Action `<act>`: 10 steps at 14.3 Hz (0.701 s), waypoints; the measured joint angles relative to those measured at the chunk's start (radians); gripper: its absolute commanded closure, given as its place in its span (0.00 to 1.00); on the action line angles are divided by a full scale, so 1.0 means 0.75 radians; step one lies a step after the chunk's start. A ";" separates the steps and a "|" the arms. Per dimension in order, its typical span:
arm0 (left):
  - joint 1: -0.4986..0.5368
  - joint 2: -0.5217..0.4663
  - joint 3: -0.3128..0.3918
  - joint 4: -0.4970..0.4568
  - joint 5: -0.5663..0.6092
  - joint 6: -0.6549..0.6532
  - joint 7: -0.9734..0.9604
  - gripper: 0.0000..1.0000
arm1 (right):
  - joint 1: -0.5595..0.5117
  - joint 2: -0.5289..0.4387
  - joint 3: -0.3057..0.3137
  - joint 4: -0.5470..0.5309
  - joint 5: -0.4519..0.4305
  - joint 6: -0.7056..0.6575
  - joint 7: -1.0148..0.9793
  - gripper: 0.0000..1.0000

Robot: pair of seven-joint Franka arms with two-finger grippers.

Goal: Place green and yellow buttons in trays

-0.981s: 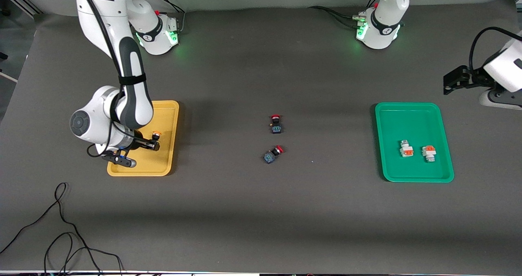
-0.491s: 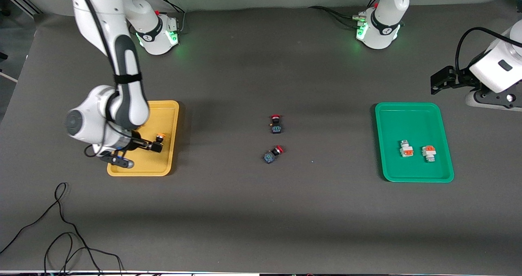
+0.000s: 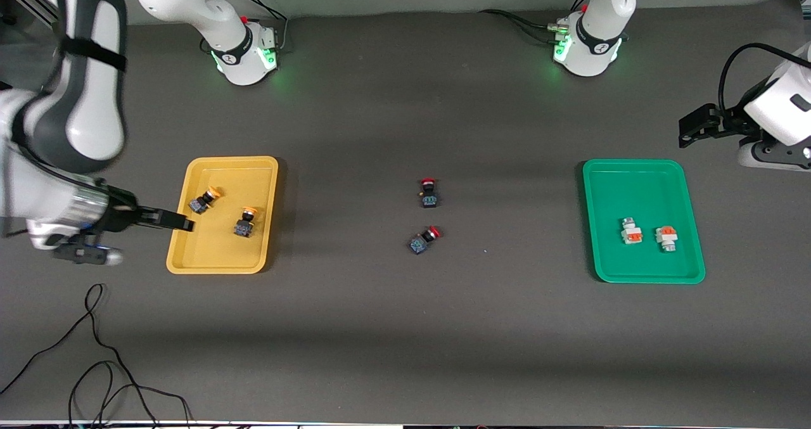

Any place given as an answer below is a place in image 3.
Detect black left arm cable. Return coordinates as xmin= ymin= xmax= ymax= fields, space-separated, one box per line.
xmin=718 ymin=42 xmax=811 ymax=117

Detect green plastic tray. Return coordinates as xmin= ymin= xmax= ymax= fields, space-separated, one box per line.
xmin=582 ymin=158 xmax=706 ymax=285

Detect black base cables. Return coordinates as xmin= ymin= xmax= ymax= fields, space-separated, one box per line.
xmin=200 ymin=0 xmax=290 ymax=56
xmin=479 ymin=0 xmax=593 ymax=44

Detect black left base cables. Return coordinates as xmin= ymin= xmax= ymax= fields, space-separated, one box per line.
xmin=479 ymin=0 xmax=593 ymax=44

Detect yellow plastic tray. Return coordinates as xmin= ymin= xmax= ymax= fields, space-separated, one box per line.
xmin=166 ymin=156 xmax=279 ymax=275

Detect dark grey table mat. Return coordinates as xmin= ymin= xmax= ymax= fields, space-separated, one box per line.
xmin=0 ymin=0 xmax=811 ymax=425

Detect thin black loose cable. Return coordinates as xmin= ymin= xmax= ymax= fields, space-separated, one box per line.
xmin=0 ymin=283 xmax=192 ymax=428

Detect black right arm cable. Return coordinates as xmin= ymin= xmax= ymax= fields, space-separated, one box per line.
xmin=11 ymin=143 xmax=110 ymax=193

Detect black right base cables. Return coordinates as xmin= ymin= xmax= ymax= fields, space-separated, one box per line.
xmin=200 ymin=0 xmax=290 ymax=56

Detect yellow cap push button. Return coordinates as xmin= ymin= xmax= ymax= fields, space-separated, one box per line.
xmin=188 ymin=186 xmax=223 ymax=215
xmin=233 ymin=207 xmax=259 ymax=238

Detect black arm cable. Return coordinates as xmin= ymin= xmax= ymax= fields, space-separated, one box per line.
xmin=718 ymin=42 xmax=811 ymax=117
xmin=11 ymin=143 xmax=110 ymax=193

